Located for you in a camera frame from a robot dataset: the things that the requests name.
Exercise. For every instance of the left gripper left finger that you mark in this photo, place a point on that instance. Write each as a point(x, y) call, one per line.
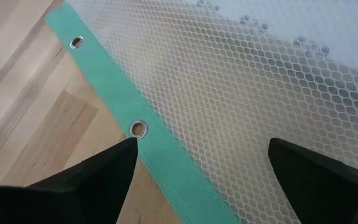
point(73, 196)

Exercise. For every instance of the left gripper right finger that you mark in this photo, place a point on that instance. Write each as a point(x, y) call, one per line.
point(328, 193)

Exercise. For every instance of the teal mesh zipper pouch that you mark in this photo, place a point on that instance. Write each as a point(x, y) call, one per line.
point(228, 109)

